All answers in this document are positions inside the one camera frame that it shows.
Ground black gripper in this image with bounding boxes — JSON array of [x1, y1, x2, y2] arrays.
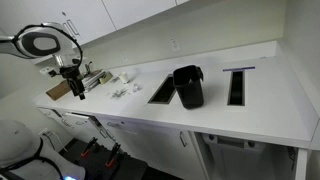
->
[[59, 64, 87, 101]]

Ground white closed drawer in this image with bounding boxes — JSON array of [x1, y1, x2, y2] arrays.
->
[[96, 116, 141, 136], [37, 107, 63, 118]]

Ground wooden cutting board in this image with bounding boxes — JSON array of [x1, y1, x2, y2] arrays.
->
[[45, 79, 73, 102]]

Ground large pile of paper clips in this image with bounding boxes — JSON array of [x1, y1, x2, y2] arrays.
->
[[108, 88, 129, 100]]

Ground white cup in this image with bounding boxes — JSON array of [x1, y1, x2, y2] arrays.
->
[[118, 71, 131, 84]]

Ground black robot platform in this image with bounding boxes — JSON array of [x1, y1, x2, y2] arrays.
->
[[59, 138, 148, 180]]

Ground white upper cabinet door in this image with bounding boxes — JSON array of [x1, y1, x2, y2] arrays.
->
[[0, 0, 79, 46], [101, 0, 178, 31], [54, 0, 118, 46]]

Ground white base cabinet door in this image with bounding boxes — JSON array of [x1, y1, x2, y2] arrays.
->
[[139, 128, 204, 180]]

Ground black trash bin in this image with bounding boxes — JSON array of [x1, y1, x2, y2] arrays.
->
[[172, 64, 205, 110]]

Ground purple tape strip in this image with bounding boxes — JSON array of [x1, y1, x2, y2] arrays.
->
[[222, 65, 257, 73]]

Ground black power cable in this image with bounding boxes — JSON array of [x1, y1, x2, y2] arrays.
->
[[83, 60, 94, 77]]

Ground low white wall outlet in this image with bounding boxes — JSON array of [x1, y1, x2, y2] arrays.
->
[[39, 127, 53, 138]]

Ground black clamp with red handle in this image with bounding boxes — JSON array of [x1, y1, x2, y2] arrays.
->
[[105, 142, 122, 169], [80, 137, 99, 158]]

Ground silver cabinet door handle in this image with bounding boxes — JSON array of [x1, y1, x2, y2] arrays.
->
[[67, 19, 81, 37], [64, 23, 75, 39]]

